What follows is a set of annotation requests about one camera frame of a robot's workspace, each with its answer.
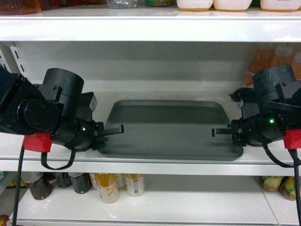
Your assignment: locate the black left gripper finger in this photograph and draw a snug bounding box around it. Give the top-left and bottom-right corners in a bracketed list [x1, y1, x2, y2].
[96, 124, 124, 136]

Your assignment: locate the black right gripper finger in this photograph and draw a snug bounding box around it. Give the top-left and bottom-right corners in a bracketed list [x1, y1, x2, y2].
[212, 128, 240, 137]

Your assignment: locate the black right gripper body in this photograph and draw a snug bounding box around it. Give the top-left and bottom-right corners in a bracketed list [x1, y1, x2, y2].
[230, 88, 284, 147]

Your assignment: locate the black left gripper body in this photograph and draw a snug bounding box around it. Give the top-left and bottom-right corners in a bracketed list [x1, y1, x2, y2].
[52, 92, 108, 152]

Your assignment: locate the grey rectangular serving tray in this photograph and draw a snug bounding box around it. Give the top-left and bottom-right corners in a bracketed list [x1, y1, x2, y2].
[101, 100, 244, 161]

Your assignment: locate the dark tea bottle right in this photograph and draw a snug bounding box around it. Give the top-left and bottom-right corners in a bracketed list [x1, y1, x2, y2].
[68, 172, 92, 194]

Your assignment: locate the yellow white drink bottle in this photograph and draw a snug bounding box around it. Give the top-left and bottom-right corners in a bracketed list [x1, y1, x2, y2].
[95, 173, 119, 203]

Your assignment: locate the white label drink bottle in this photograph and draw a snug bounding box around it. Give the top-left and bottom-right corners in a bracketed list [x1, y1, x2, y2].
[125, 174, 145, 196]

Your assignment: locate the yellow label bottle lower right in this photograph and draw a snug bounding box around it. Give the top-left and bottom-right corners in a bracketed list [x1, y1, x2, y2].
[280, 177, 296, 201]

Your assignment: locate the orange juice bottle back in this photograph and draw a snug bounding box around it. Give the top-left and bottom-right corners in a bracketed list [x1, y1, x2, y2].
[244, 43, 274, 87]

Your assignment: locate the orange juice bottle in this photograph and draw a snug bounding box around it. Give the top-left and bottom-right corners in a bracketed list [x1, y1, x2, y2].
[270, 45, 293, 67]
[244, 43, 274, 87]

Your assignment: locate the orange juice bottle middle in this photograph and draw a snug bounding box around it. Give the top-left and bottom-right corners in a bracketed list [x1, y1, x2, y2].
[270, 45, 293, 67]

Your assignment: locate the white jug right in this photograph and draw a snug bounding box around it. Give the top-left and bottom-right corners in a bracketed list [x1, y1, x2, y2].
[260, 0, 301, 12]

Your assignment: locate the white jug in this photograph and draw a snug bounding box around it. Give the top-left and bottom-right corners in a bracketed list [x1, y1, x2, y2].
[213, 0, 252, 12]
[260, 0, 301, 12]
[176, 0, 214, 12]

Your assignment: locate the white jug middle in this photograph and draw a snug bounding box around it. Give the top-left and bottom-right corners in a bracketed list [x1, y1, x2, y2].
[213, 0, 252, 12]

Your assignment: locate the white jug left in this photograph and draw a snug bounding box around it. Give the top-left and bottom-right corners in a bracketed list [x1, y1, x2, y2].
[176, 0, 214, 12]

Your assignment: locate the red right cable connector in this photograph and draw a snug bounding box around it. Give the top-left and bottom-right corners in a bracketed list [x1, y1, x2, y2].
[283, 129, 301, 149]

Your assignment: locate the red cable connector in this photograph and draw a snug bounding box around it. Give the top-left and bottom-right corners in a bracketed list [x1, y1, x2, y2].
[23, 132, 53, 153]
[283, 129, 301, 149]

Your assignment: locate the red left cable connector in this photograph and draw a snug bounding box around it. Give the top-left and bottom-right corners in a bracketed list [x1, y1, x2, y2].
[23, 132, 53, 153]

